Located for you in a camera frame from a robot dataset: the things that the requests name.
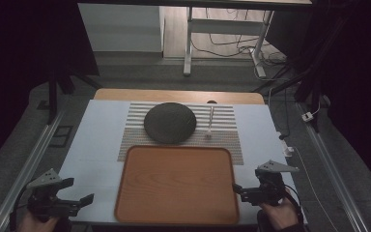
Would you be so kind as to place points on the dark round plate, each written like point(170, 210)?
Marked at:
point(170, 123)

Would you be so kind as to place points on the person's right hand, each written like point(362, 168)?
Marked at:
point(280, 216)

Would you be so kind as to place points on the white desk frame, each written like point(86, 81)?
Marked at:
point(225, 26)

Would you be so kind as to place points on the person's left hand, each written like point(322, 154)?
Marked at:
point(35, 224)

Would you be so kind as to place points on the brown wooden tray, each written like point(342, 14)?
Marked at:
point(177, 187)

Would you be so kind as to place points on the white power adapter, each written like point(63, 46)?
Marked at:
point(307, 116)

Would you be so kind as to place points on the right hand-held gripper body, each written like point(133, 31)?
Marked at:
point(270, 188)

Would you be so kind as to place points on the black floor socket plate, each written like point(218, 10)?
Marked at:
point(61, 136)

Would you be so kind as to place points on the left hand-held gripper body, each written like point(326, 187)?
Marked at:
point(46, 203)

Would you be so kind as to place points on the black tripod stand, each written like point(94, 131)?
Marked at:
point(306, 80)
point(56, 83)

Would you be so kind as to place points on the aluminium rail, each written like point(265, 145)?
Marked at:
point(331, 174)
point(22, 174)

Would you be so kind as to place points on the white cabinet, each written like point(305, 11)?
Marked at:
point(119, 27)

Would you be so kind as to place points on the white table sheet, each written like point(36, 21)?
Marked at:
point(93, 145)

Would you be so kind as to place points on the striped woven placemat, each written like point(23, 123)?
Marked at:
point(219, 148)

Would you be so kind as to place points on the silver spoon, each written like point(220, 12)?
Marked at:
point(210, 122)

